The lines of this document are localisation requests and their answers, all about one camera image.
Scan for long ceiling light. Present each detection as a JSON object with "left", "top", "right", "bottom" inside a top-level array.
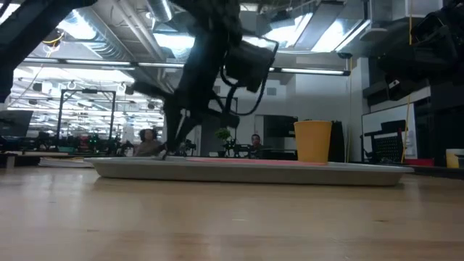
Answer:
[
  {"left": 23, "top": 57, "right": 186, "bottom": 70},
  {"left": 270, "top": 67, "right": 351, "bottom": 76}
]

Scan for black gantry frame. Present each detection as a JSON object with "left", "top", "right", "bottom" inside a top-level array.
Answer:
[{"left": 56, "top": 88, "right": 117, "bottom": 146}]

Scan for yellow container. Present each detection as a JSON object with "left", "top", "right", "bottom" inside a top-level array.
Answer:
[{"left": 444, "top": 148, "right": 464, "bottom": 170}]

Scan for green potted plant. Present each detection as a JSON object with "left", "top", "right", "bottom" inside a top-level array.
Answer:
[{"left": 214, "top": 127, "right": 233, "bottom": 157}]

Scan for black perforated panel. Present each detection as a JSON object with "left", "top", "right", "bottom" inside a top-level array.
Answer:
[{"left": 362, "top": 121, "right": 405, "bottom": 164}]

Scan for dark computer monitor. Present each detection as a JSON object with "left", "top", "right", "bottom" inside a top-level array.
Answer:
[{"left": 0, "top": 109, "right": 34, "bottom": 138}]

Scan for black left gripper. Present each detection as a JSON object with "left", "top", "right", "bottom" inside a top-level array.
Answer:
[{"left": 128, "top": 71, "right": 242, "bottom": 158}]

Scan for red tray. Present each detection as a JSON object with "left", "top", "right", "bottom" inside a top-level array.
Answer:
[{"left": 404, "top": 157, "right": 435, "bottom": 167}]

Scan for white board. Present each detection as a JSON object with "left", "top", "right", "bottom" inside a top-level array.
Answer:
[{"left": 361, "top": 103, "right": 418, "bottom": 160}]

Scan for person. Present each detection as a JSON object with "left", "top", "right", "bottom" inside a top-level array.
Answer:
[
  {"left": 249, "top": 133, "right": 265, "bottom": 159},
  {"left": 133, "top": 128, "right": 167, "bottom": 157}
]

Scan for grey plastic tray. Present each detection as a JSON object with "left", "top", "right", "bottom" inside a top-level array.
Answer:
[{"left": 83, "top": 155, "right": 415, "bottom": 188}]

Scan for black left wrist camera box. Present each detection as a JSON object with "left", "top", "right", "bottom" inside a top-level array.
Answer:
[{"left": 223, "top": 39, "right": 280, "bottom": 94}]

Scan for yellow-orange plastic cup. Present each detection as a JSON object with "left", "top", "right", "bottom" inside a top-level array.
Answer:
[{"left": 293, "top": 120, "right": 334, "bottom": 165}]

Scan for black wall screen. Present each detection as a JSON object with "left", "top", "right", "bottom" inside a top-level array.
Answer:
[{"left": 262, "top": 115, "right": 299, "bottom": 138}]

